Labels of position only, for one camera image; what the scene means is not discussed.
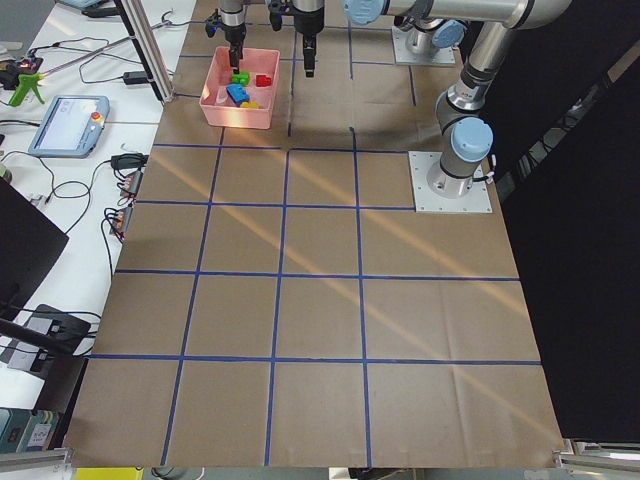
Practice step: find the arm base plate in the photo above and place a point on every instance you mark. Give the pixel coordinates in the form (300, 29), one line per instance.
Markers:
(452, 200)
(415, 47)

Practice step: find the black monitor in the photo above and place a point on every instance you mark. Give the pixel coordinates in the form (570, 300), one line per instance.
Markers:
(30, 246)

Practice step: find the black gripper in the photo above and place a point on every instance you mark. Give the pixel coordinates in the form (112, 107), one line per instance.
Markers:
(233, 33)
(307, 27)

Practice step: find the yellow toy block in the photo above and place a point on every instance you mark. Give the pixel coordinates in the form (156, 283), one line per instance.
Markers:
(250, 105)

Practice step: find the green handled reacher tool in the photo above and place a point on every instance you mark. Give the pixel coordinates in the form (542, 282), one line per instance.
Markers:
(26, 83)

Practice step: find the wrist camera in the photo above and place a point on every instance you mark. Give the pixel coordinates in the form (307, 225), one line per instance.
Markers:
(278, 9)
(213, 23)

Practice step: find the aluminium frame post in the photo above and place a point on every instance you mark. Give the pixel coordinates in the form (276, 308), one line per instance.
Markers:
(140, 32)

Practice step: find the pink plastic box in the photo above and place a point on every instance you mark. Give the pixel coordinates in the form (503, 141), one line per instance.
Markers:
(216, 105)

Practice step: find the blue toy block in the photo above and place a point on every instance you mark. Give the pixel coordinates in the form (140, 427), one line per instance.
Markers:
(237, 93)

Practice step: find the red toy block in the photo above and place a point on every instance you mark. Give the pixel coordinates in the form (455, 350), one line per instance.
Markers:
(263, 81)

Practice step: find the green toy block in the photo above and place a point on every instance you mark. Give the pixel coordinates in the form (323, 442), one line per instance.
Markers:
(242, 78)

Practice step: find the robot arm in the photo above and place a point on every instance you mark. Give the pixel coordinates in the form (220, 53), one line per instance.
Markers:
(446, 33)
(467, 140)

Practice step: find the black power adapter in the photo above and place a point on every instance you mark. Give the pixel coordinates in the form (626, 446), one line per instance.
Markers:
(135, 78)

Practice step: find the teach pendant tablet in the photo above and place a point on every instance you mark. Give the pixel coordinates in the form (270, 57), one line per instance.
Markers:
(71, 127)

